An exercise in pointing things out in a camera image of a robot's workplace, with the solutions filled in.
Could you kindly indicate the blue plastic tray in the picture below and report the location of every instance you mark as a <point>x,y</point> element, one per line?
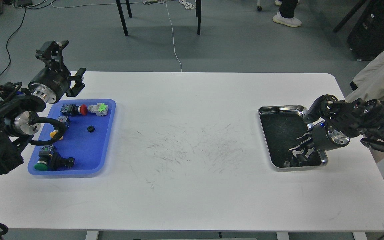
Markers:
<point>88,149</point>

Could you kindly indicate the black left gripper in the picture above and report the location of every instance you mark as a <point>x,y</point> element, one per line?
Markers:
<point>51,83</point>

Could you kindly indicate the black equipment case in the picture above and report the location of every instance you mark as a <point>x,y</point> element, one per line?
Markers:
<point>366,39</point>

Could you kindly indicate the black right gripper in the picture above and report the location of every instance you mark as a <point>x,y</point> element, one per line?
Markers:
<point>322,136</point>

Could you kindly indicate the green push button switch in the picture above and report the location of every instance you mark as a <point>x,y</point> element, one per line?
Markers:
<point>45,161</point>

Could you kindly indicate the metal tray with black mat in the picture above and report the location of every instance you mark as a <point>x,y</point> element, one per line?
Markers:
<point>281,126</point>

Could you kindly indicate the red push button switch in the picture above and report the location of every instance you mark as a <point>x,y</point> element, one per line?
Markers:
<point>74,110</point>

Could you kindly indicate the small black gear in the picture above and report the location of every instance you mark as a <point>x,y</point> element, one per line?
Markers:
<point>91,129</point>

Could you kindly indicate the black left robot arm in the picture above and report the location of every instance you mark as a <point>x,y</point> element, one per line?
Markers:
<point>20,124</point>

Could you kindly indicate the beige cloth cover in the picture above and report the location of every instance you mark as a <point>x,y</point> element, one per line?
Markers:
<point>369,81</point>

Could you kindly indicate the green and grey switch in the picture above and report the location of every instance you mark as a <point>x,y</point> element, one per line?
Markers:
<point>100,109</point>

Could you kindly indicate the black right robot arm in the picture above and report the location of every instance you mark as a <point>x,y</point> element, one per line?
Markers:
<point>341,121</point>

